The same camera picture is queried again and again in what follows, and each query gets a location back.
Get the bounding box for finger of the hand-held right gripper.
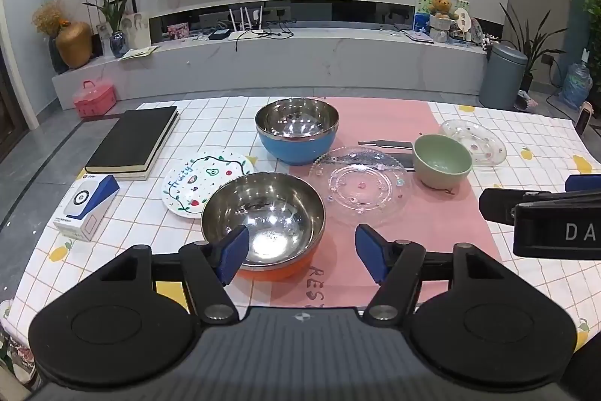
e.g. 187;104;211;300
565;174;601;193
479;188;565;224

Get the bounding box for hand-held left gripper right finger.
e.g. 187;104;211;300
354;223;505;325

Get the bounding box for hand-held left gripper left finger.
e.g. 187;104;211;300
96;225;251;323

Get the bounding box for orange steel bowl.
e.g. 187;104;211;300
201;173;326;281

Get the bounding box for large clear glass plate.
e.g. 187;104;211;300
309;146;409;226

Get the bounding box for green ceramic bowl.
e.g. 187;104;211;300
412;134;473;189

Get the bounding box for blue steel bowl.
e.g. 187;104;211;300
255;98;340;164

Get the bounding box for pink placemat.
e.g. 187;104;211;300
270;97;503;310

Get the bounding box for small clear glass plate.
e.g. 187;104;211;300
440;119;508;167

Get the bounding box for dark chair back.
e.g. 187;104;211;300
575;100;593;135

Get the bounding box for white painted plate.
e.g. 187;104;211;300
162;150;255;219

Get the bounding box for checkered lemon tablecloth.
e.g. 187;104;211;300
7;97;601;350

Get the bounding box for clear water bottle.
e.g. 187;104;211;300
561;63;593;109

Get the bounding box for grey trash bin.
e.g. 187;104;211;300
479;43;529;110

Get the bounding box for tall potted plant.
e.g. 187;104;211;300
500;2;564;94

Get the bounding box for black book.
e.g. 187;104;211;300
85;106;180;182

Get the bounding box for white and blue box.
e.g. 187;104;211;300
53;174;120;242

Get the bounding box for grey marble tv console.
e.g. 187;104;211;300
51;0;489;110

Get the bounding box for teddy bear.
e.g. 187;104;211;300
429;0;454;22

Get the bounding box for pink storage basket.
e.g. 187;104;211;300
72;80;116;118

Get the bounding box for green painting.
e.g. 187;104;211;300
413;0;470;33

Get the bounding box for white router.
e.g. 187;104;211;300
228;6;264;41

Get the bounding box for green paper sheets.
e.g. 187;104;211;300
119;46;159;61

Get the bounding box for green plant in blue vase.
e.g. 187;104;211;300
82;0;139;59

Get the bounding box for white picture card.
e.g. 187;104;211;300
119;12;151;48

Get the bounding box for gold vase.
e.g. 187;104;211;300
55;21;93;69

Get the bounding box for dried yellow flowers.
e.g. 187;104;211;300
32;0;71;36

